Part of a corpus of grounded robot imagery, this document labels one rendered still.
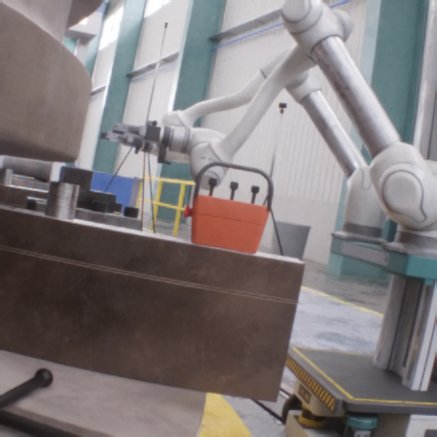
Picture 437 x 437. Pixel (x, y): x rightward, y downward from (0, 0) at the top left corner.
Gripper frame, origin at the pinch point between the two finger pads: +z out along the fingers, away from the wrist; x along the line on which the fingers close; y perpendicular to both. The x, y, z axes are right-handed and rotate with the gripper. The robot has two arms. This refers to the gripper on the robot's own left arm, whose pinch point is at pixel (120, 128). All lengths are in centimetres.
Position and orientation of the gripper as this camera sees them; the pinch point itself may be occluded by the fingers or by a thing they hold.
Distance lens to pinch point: 219.9
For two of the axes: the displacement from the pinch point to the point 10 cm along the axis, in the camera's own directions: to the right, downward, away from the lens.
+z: -9.7, -1.7, -1.7
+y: 1.8, -9.8, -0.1
